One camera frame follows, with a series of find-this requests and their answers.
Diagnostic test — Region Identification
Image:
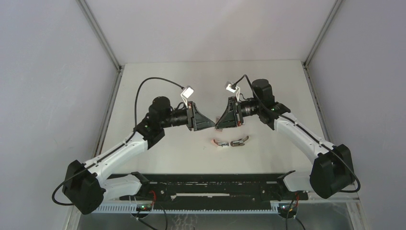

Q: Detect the left black camera cable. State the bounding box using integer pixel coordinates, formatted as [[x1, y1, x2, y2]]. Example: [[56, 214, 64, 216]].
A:
[[51, 77, 185, 207]]

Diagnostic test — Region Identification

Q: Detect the white slotted cable duct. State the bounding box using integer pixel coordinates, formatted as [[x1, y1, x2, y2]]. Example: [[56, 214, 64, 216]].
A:
[[93, 203, 279, 214]]

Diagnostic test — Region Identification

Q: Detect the aluminium frame post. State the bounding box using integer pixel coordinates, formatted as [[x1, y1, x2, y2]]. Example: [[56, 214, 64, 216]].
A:
[[76, 0, 122, 72], [303, 0, 344, 69]]

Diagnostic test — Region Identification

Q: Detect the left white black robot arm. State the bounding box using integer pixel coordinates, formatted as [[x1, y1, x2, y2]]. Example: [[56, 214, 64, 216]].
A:
[[62, 96, 215, 215]]

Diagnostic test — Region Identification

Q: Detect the black camera cable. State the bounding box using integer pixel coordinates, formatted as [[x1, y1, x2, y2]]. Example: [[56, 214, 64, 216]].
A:
[[233, 74, 361, 194], [51, 77, 185, 207]]

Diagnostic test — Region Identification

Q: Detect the right aluminium frame post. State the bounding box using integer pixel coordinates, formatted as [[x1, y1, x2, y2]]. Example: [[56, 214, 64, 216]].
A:
[[303, 0, 344, 69]]

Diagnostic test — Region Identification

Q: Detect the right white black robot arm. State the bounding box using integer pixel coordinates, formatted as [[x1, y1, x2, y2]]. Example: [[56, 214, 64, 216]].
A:
[[215, 79, 361, 199]]

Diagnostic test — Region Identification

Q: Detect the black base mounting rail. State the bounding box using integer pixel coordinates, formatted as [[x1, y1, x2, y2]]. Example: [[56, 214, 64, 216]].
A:
[[119, 173, 309, 210]]

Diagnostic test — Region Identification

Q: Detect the tan stapler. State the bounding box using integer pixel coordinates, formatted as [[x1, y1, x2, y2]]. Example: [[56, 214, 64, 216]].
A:
[[230, 136, 249, 147]]

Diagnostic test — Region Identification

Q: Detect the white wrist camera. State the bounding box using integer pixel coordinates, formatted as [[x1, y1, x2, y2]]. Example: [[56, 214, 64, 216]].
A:
[[226, 81, 240, 98], [180, 86, 194, 105]]

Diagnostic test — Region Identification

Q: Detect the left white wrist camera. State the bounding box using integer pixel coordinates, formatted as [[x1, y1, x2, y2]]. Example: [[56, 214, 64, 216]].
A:
[[180, 86, 194, 105]]

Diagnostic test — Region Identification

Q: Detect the pink stapler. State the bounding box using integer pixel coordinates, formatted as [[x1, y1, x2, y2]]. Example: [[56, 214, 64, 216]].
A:
[[211, 139, 230, 148]]

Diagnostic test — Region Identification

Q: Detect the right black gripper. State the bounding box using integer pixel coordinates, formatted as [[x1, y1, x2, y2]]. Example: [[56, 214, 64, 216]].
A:
[[215, 97, 261, 129]]

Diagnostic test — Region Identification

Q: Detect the left aluminium frame post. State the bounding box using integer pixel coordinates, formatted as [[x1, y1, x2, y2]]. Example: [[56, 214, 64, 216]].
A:
[[76, 0, 122, 72]]

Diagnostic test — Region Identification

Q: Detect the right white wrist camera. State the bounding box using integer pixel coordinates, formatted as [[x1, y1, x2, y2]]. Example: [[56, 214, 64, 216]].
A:
[[226, 81, 240, 98]]

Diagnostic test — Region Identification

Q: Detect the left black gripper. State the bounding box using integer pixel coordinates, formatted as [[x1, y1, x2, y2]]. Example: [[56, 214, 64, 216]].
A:
[[160, 102, 215, 132]]

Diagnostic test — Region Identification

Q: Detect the right black camera cable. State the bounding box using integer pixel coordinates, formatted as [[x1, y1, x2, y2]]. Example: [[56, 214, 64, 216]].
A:
[[233, 74, 361, 194]]

